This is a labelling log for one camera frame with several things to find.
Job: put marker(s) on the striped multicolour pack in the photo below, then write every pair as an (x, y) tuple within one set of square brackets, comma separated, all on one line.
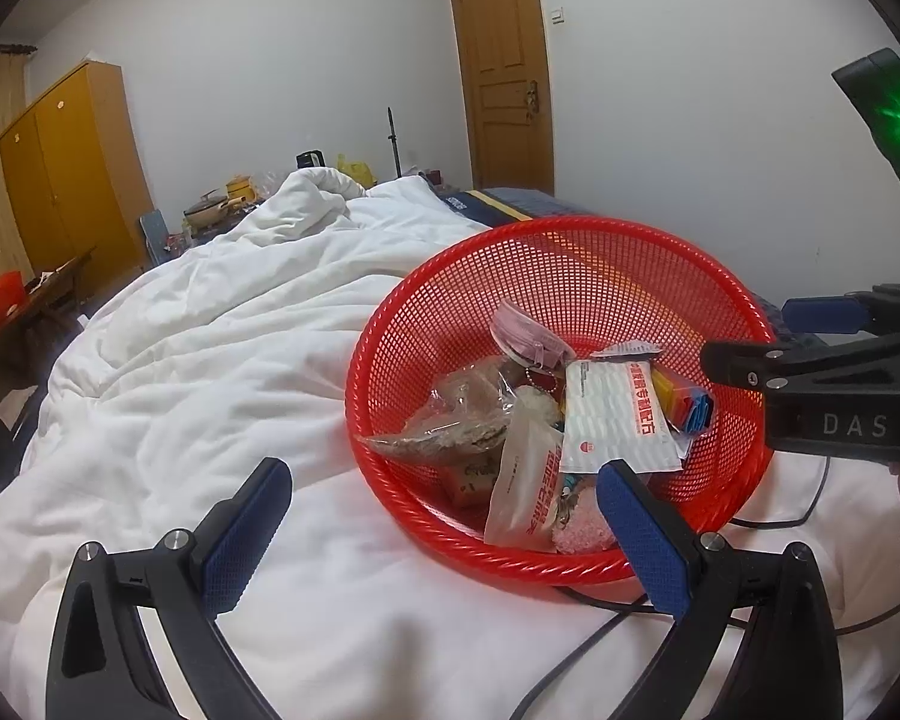
[(686, 401)]

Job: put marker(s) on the pink striped pouch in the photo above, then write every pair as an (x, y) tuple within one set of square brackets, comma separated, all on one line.
[(532, 334)]

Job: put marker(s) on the wooden door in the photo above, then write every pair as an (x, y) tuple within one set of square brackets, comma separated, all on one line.
[(502, 52)]

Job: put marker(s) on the white duvet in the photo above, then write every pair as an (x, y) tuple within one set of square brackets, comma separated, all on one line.
[(195, 330)]

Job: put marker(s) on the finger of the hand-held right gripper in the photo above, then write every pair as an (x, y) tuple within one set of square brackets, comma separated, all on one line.
[(817, 313), (757, 364)]

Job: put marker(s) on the beige plush ball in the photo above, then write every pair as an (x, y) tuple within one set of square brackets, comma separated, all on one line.
[(541, 405)]

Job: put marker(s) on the dark wooden table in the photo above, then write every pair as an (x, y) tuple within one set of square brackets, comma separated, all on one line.
[(37, 300)]

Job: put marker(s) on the small white sachet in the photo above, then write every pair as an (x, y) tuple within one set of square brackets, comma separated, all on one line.
[(626, 349)]

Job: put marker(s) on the yellow plastic bag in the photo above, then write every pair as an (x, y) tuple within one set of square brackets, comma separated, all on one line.
[(356, 171)]

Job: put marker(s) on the bagged grey plush toy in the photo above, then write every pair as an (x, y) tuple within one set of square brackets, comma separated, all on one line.
[(450, 420)]

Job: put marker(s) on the beige cooking pot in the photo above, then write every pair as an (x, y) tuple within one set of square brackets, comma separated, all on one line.
[(206, 211)]

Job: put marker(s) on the small brown box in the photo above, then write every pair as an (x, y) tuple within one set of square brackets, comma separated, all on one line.
[(466, 484)]

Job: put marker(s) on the white plastic bag red print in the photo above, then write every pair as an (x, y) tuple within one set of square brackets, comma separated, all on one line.
[(525, 480)]

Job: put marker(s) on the black tripod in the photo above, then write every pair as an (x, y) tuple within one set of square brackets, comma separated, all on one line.
[(394, 142)]

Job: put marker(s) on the white packet with red label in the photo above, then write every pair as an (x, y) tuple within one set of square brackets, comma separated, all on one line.
[(619, 412)]

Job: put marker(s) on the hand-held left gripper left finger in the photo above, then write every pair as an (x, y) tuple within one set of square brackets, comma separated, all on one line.
[(244, 540)]

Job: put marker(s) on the red plastic mesh basket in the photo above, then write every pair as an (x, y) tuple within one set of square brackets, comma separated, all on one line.
[(607, 270)]

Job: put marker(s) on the black kettle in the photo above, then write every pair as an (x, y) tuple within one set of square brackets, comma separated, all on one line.
[(310, 160)]

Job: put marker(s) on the pink fluffy toy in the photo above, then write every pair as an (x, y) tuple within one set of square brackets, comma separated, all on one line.
[(581, 529)]

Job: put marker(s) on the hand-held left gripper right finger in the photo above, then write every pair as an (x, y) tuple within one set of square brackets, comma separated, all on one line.
[(645, 536)]

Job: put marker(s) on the yellow wooden wardrobe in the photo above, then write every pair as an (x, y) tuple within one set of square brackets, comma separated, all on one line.
[(67, 172)]

